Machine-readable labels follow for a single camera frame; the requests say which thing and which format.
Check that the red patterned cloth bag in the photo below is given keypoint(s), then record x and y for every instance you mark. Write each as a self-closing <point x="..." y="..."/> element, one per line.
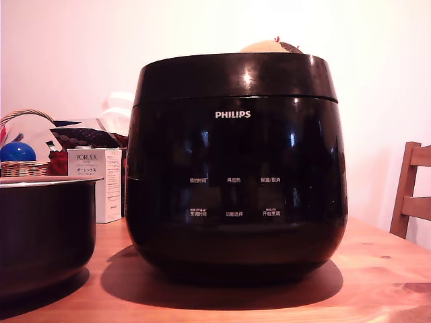
<point x="87" y="136"/>

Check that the tan round hat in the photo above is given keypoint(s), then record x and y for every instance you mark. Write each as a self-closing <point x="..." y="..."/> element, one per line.
<point x="269" y="47"/>

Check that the white Porlex box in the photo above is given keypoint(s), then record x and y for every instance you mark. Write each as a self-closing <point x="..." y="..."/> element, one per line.
<point x="101" y="181"/>

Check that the wooden chair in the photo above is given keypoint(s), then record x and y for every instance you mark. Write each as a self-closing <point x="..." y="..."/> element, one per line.
<point x="409" y="198"/>

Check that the blue ball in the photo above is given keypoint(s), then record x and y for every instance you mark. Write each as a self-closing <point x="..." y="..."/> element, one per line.
<point x="17" y="152"/>

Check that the white plastic bag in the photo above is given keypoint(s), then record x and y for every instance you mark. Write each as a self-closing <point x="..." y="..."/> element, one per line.
<point x="116" y="111"/>

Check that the black inner cooking pot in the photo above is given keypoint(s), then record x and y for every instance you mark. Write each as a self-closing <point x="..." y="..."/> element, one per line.
<point x="43" y="228"/>

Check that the black Philips rice cooker body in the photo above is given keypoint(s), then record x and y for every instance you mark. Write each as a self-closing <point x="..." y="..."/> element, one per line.
<point x="235" y="202"/>

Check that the woven wicker basket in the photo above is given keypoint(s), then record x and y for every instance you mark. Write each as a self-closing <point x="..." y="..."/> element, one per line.
<point x="23" y="168"/>

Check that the black rice cooker lid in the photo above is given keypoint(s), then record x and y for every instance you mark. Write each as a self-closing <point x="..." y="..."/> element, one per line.
<point x="235" y="77"/>

